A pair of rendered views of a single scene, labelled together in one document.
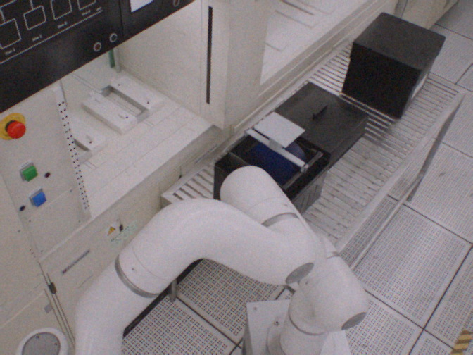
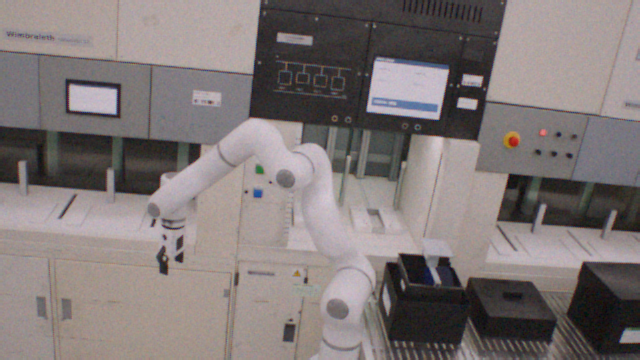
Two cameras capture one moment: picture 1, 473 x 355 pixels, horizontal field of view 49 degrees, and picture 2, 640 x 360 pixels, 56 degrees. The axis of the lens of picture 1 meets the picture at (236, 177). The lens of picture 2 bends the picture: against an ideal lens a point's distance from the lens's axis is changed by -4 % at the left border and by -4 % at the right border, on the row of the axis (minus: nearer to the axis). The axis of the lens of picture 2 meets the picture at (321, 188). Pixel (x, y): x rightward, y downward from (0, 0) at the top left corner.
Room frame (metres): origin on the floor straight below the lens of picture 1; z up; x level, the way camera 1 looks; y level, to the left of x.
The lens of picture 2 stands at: (-0.52, -1.30, 2.08)
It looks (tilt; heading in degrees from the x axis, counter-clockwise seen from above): 23 degrees down; 48
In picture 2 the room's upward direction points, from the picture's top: 8 degrees clockwise
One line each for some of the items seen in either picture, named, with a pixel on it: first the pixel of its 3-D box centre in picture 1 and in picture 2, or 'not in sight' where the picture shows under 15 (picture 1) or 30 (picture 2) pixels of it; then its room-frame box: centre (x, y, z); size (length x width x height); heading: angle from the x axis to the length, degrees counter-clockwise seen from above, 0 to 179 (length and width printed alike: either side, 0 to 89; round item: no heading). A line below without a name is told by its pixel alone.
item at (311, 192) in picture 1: (269, 180); (422, 302); (1.16, -0.11, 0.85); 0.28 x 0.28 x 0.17; 54
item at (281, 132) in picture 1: (272, 164); (426, 284); (1.15, -0.11, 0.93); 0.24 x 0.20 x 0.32; 54
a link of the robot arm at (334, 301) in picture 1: (327, 301); (343, 311); (0.60, -0.24, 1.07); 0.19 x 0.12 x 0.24; 31
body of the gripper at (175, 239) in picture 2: not in sight; (172, 236); (0.32, 0.29, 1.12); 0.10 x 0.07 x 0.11; 31
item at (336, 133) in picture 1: (317, 121); (509, 305); (1.49, -0.29, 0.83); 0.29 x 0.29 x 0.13; 55
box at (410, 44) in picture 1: (391, 65); (620, 306); (1.82, -0.59, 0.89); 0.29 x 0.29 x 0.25; 59
